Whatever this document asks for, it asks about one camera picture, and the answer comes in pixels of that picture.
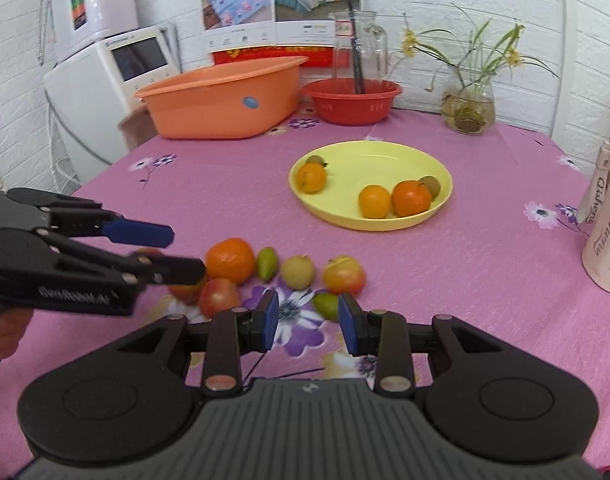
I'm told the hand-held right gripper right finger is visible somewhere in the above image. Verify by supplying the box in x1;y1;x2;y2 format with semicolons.
337;292;508;396

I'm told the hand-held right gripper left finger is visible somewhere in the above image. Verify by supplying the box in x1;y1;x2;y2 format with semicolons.
112;288;280;395

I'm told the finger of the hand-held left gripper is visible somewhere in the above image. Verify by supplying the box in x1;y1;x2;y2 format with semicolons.
35;230;207;287
7;187;176;249

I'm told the green oval fruit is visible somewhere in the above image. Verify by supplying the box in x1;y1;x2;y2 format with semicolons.
312;293;340;322
256;246;277;282

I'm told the yellow red apple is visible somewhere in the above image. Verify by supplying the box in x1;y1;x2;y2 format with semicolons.
323;255;366;296

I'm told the large orange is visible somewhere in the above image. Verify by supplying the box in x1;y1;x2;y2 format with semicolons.
205;237;256;284

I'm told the small orange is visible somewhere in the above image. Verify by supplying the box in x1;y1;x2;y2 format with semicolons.
358;185;392;220
298;162;328;194

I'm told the orange with green stem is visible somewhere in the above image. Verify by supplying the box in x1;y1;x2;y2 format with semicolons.
391;180;433;218

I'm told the yellow plastic plate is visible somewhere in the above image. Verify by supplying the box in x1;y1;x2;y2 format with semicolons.
288;140;454;232

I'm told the person's left hand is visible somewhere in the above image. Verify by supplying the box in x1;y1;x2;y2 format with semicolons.
0;311;34;361

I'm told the pink floral tablecloth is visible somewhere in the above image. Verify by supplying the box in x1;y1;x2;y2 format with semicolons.
0;107;610;480

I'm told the white appliance with screen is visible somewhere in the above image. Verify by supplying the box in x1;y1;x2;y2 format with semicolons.
44;25;182;183

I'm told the orange plastic basin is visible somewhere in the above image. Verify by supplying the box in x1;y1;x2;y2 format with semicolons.
134;56;310;140

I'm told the red plastic basket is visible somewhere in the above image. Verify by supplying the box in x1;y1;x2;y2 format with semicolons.
301;79;403;127

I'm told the glass vase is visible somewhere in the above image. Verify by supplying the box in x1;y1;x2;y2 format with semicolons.
441;77;496;136

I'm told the black stirring stick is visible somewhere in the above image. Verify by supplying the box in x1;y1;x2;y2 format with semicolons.
346;0;366;95

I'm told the glass pitcher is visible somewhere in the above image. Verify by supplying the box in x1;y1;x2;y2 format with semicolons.
331;10;388;95

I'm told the green flowering plant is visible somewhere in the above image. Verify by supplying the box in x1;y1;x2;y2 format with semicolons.
390;2;560;93

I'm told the grey hose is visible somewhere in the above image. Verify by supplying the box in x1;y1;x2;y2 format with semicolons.
37;0;56;66

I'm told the wall poster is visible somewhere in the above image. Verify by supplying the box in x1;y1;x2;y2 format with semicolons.
199;0;368;53

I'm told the white wall pipe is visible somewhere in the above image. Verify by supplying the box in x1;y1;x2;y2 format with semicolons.
552;0;573;136

